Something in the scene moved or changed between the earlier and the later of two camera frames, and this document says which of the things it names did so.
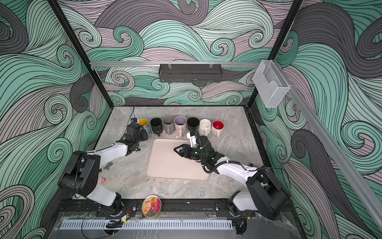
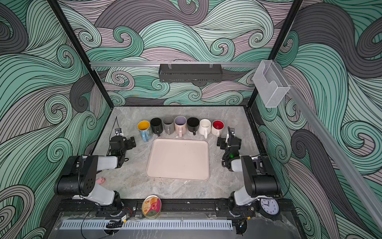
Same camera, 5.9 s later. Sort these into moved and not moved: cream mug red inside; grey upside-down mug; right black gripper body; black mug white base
Moved: right black gripper body
Not moved: grey upside-down mug; black mug white base; cream mug red inside
